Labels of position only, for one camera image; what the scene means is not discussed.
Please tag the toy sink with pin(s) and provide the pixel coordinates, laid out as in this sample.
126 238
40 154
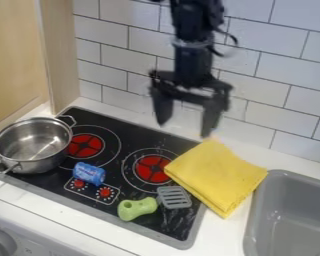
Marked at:
290 215

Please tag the green toy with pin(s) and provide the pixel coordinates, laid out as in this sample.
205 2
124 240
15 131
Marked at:
137 208

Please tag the yellow cloth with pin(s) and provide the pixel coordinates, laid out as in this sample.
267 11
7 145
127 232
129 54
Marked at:
216 176

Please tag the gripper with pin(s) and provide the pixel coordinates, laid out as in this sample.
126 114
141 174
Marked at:
192 71

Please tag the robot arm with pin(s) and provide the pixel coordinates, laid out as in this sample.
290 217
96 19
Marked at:
194 20

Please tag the grey toy spatula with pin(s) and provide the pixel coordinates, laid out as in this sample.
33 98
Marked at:
174 197

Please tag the toy stove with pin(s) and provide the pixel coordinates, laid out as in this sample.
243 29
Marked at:
109 173

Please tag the blue can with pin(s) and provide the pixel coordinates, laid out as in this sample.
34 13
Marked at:
88 173

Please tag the silver pot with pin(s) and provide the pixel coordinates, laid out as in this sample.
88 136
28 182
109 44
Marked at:
30 144

